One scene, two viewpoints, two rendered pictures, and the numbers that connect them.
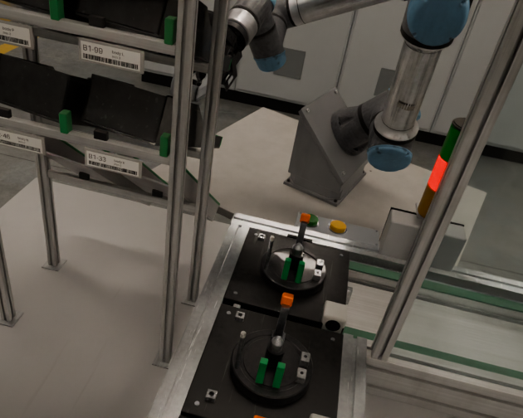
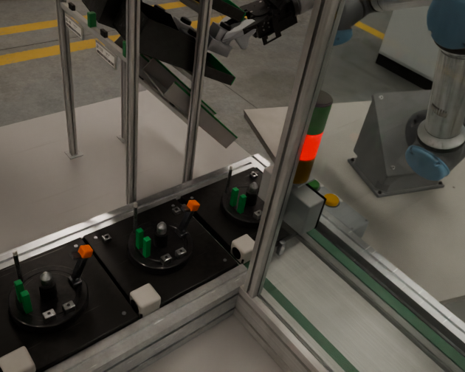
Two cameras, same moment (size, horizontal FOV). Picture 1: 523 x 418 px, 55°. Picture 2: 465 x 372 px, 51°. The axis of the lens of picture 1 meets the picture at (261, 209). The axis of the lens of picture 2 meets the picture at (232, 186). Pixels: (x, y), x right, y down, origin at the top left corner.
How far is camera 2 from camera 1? 0.62 m
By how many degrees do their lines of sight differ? 31
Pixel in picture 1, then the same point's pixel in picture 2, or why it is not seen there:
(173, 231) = (128, 116)
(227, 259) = (215, 178)
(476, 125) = (296, 90)
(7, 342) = (60, 164)
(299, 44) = not seen: outside the picture
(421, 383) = (272, 334)
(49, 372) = (64, 191)
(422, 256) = (269, 204)
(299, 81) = not seen: outside the picture
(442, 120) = not seen: outside the picture
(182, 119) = (129, 29)
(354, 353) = (235, 280)
